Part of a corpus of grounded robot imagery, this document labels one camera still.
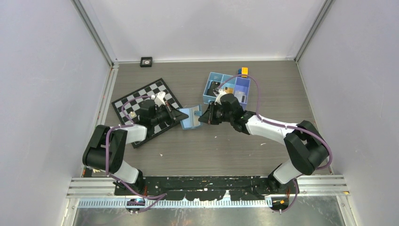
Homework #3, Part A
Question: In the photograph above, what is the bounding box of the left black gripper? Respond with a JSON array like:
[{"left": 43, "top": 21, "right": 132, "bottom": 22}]
[{"left": 151, "top": 102, "right": 188, "bottom": 126}]

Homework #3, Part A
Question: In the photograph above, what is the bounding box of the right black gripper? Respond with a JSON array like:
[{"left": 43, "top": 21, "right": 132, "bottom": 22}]
[{"left": 199, "top": 101, "right": 233, "bottom": 125}]

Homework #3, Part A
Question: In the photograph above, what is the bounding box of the light blue card holder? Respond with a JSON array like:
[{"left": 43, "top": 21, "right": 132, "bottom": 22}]
[{"left": 179, "top": 105, "right": 202, "bottom": 130}]

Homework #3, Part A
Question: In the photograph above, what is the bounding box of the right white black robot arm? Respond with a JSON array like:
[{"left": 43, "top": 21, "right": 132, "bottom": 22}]
[{"left": 199, "top": 94, "right": 332, "bottom": 193}]

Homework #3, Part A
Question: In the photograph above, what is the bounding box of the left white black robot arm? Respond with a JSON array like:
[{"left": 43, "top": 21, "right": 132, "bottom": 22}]
[{"left": 82, "top": 99, "right": 189, "bottom": 195}]

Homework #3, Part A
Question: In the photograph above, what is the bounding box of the black card in tray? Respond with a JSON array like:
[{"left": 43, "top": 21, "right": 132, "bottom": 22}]
[{"left": 207, "top": 81, "right": 220, "bottom": 97}]

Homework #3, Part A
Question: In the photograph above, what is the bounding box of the silver card in tray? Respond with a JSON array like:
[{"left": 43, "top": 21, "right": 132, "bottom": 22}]
[{"left": 234, "top": 90, "right": 247, "bottom": 104}]

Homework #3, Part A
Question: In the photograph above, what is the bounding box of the blue three-compartment organizer tray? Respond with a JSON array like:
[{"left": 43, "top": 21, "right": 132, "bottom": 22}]
[{"left": 202, "top": 72, "right": 250, "bottom": 110}]

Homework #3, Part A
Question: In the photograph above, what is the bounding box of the blue yellow toy block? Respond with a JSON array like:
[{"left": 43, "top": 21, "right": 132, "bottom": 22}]
[{"left": 238, "top": 67, "right": 248, "bottom": 78}]

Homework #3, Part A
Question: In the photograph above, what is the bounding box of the small black square device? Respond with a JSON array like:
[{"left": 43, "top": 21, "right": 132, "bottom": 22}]
[{"left": 140, "top": 56, "right": 153, "bottom": 68}]

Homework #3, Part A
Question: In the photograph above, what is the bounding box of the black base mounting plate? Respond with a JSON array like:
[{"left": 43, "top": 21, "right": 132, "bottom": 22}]
[{"left": 113, "top": 176, "right": 299, "bottom": 201}]

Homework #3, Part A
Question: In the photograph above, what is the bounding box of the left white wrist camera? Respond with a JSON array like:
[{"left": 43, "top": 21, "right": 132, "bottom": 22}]
[{"left": 151, "top": 91, "right": 166, "bottom": 107}]

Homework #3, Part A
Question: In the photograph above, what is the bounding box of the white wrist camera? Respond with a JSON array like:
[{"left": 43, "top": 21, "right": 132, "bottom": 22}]
[
  {"left": 151, "top": 91, "right": 166, "bottom": 107},
  {"left": 214, "top": 89, "right": 228, "bottom": 98}
]

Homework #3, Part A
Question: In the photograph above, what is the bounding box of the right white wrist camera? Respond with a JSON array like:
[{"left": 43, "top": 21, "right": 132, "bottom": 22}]
[{"left": 214, "top": 89, "right": 228, "bottom": 98}]

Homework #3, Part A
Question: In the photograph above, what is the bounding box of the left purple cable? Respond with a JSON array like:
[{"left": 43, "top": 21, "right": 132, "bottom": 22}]
[{"left": 104, "top": 95, "right": 170, "bottom": 213}]

